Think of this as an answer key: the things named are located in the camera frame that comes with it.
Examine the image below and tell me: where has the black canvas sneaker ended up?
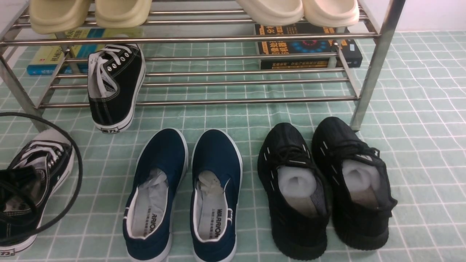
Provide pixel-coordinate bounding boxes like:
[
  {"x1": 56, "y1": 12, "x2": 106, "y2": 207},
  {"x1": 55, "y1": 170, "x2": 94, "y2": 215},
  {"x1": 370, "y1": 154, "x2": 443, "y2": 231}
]
[
  {"x1": 87, "y1": 44, "x2": 146, "y2": 134},
  {"x1": 0, "y1": 129, "x2": 75, "y2": 257}
]

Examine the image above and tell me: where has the cream slipper far right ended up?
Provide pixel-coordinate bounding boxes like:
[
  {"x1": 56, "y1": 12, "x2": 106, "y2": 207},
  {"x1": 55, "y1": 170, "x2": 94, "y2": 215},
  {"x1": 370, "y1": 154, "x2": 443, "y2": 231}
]
[{"x1": 302, "y1": 0, "x2": 360, "y2": 28}]

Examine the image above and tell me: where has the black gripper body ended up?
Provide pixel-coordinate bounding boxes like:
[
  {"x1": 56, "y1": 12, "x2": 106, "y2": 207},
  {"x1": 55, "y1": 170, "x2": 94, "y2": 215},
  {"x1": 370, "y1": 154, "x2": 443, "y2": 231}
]
[{"x1": 1, "y1": 166, "x2": 47, "y2": 219}]

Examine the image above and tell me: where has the yellow blue book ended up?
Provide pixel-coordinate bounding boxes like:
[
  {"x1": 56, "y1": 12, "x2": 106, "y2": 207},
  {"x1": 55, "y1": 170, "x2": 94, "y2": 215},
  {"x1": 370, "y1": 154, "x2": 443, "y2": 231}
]
[{"x1": 27, "y1": 28, "x2": 144, "y2": 76}]

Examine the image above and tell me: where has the yellow slipper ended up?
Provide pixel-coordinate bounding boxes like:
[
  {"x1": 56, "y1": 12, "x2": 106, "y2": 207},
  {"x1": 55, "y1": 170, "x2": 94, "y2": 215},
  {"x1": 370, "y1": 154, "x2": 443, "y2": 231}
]
[
  {"x1": 28, "y1": 0, "x2": 92, "y2": 35},
  {"x1": 95, "y1": 0, "x2": 152, "y2": 29}
]

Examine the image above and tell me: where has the black cable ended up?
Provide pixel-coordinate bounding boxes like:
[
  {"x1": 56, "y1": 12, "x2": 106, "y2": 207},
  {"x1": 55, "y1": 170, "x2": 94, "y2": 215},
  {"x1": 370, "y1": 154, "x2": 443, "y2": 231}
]
[{"x1": 0, "y1": 112, "x2": 83, "y2": 239}]

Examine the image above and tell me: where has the navy slip-on shoe left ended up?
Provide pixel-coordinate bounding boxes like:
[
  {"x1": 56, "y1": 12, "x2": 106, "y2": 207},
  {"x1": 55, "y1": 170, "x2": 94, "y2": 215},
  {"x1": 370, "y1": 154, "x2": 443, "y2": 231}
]
[{"x1": 123, "y1": 128, "x2": 189, "y2": 262}]

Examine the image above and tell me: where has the cream slipper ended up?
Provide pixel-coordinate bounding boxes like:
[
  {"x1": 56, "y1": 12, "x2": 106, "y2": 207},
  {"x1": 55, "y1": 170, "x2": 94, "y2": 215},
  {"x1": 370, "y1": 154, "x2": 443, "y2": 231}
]
[
  {"x1": 302, "y1": 0, "x2": 360, "y2": 28},
  {"x1": 236, "y1": 0, "x2": 304, "y2": 27}
]

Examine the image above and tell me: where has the silver metal shoe rack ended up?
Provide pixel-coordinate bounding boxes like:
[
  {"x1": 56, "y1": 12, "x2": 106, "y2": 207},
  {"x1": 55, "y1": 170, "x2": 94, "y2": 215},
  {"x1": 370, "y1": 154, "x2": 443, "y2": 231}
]
[{"x1": 1, "y1": 0, "x2": 406, "y2": 132}]

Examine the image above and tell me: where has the navy slip-on shoe right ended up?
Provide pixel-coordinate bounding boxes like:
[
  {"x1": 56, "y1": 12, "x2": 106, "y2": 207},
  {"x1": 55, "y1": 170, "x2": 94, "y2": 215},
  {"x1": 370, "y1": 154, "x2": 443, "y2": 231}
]
[{"x1": 190, "y1": 129, "x2": 243, "y2": 262}]

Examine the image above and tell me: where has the yellow slipper far left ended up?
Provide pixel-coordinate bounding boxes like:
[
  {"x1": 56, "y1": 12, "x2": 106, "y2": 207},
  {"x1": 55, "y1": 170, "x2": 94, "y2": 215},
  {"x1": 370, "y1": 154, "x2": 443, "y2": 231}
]
[{"x1": 28, "y1": 0, "x2": 92, "y2": 35}]

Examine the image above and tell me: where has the black knit sneaker left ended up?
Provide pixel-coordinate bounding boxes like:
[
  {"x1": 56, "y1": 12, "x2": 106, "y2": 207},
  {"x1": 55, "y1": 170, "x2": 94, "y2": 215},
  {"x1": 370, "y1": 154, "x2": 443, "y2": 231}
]
[{"x1": 257, "y1": 123, "x2": 331, "y2": 261}]

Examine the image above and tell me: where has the navy slip-on shoe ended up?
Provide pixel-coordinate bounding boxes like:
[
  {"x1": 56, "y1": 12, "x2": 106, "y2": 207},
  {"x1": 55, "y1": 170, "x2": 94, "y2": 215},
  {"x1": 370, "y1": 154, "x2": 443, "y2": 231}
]
[
  {"x1": 123, "y1": 128, "x2": 189, "y2": 262},
  {"x1": 190, "y1": 129, "x2": 243, "y2": 262}
]

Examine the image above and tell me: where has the black knit sneaker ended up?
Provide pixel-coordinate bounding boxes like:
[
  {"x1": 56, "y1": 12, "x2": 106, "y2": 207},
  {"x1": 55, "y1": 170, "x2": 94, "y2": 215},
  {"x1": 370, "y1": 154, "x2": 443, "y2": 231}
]
[
  {"x1": 257, "y1": 123, "x2": 331, "y2": 261},
  {"x1": 311, "y1": 116, "x2": 397, "y2": 251}
]

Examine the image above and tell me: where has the black knit sneaker right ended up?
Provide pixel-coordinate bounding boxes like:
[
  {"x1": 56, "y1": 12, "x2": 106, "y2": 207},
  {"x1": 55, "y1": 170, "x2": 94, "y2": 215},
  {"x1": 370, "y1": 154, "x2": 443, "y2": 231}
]
[{"x1": 311, "y1": 116, "x2": 397, "y2": 251}]

